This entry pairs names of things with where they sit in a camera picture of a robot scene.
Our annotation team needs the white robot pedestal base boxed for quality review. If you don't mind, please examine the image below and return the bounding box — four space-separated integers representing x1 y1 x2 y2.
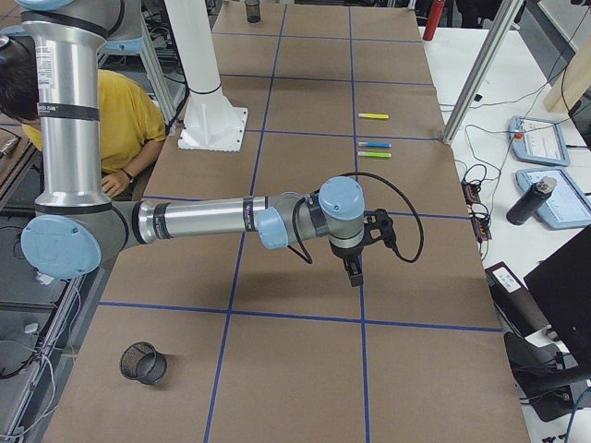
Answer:
165 0 248 152

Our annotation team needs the person in yellow shirt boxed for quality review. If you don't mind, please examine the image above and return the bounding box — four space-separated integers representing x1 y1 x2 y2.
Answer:
1 36 167 201

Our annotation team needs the teach pendant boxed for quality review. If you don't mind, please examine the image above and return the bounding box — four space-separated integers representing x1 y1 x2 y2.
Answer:
508 115 570 166
514 167 591 231

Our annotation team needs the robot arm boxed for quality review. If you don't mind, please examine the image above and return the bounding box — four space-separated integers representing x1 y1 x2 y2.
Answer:
21 1 396 286

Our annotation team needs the teach pendant near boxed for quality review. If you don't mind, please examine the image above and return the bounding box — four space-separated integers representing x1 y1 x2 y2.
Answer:
514 167 591 231

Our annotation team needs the yellow highlighter pen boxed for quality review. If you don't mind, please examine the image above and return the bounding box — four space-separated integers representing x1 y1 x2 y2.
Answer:
357 113 390 120

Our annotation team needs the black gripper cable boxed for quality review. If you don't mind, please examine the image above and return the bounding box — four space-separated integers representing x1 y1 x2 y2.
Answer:
285 171 426 266

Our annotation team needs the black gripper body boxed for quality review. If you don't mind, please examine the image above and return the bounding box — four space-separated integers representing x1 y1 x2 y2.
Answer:
329 209 395 259

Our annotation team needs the blue highlighter pen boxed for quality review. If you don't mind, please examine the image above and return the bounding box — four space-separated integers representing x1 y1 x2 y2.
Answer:
357 141 392 149

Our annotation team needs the aluminium frame post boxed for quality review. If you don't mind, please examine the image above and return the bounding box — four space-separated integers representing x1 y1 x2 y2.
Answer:
441 0 523 145

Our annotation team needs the black water bottle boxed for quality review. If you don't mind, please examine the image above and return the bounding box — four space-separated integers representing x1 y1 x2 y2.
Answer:
506 176 558 225

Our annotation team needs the black mesh cup left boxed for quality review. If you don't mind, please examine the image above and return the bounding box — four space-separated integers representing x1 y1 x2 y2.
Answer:
244 0 261 23

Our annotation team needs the brown paper table mat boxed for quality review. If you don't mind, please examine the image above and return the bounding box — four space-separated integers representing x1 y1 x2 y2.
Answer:
43 3 532 443

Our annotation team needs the green highlighter pen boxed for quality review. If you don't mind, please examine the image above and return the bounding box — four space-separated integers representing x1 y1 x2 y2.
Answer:
357 151 392 159

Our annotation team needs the black mesh cup right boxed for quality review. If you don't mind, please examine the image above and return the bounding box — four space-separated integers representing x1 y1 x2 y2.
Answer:
119 341 167 385

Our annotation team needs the teach pendant far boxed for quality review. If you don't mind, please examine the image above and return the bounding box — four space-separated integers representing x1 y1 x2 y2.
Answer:
508 115 570 166

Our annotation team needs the black mesh cup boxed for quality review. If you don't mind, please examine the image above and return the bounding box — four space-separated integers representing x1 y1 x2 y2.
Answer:
119 341 167 385
244 0 261 23

